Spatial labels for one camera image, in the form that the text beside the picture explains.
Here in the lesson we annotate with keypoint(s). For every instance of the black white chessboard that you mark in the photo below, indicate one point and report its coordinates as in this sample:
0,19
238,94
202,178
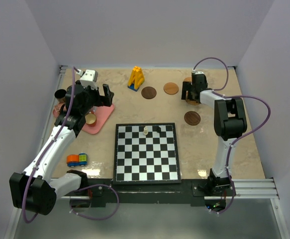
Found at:
146,159

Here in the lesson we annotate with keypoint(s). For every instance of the pink plastic tray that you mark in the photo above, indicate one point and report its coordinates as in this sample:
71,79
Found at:
101,113

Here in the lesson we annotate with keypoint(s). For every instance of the dark brown cup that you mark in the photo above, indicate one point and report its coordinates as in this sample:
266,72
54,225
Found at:
60,95

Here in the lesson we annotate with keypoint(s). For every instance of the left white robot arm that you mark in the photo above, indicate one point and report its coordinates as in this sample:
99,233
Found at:
33,189

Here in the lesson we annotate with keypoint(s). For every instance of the orange blue toy car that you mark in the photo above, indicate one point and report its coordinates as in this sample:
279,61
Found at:
74,160

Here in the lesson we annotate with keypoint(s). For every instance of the woven rattan coaster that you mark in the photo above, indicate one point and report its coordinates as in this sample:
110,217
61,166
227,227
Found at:
192,102
188,79

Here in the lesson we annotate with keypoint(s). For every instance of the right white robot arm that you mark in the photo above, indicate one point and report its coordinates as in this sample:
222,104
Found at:
229,124

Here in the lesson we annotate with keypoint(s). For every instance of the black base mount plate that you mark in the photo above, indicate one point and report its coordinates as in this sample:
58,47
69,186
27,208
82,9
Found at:
188,191

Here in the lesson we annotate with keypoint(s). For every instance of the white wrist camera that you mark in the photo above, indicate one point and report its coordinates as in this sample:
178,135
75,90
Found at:
89,78
197,72

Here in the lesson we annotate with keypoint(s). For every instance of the orange cup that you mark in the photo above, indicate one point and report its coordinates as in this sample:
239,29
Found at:
91,120

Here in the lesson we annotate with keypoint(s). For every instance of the dark wooden coaster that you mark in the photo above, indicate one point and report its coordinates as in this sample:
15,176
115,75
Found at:
192,118
148,92

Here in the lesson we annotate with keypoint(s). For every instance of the aluminium rail frame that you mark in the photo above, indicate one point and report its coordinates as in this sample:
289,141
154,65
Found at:
256,189

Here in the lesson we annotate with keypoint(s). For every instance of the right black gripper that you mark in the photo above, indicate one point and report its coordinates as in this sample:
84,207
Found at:
187,86

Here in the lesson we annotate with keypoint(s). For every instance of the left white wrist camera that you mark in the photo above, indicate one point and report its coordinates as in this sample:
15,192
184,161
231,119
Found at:
89,78

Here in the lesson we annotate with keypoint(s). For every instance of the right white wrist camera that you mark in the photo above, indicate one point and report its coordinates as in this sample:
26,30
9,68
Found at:
197,72

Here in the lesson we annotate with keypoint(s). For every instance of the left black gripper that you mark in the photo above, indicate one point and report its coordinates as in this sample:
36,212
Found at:
108,95

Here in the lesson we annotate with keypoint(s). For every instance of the white chess piece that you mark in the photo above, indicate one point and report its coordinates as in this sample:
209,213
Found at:
145,130

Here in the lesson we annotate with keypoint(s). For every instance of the light wooden coaster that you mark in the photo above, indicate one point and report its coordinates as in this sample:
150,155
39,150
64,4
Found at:
171,88

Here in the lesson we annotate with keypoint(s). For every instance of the yellow blue block structure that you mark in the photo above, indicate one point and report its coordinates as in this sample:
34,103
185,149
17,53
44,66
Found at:
136,79

